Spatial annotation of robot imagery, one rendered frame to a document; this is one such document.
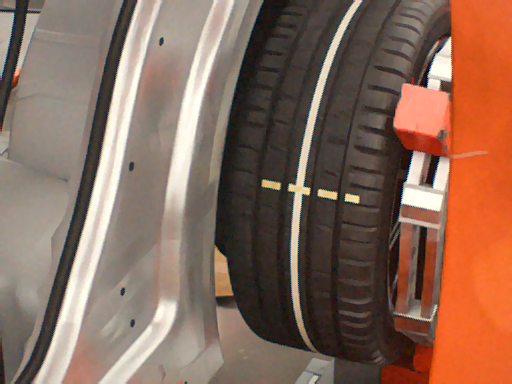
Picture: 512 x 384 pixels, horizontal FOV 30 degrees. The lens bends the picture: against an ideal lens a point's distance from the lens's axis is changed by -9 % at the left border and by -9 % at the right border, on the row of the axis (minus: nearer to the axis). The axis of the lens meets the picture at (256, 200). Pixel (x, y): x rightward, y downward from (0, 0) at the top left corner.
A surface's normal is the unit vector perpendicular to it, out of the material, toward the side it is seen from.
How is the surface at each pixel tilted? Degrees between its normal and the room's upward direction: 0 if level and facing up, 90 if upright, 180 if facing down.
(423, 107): 45
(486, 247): 90
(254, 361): 0
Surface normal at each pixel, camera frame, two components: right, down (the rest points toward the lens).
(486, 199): -0.43, 0.48
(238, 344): -0.04, -0.86
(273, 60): -0.29, -0.39
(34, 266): -0.18, -0.65
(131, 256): 0.90, 0.19
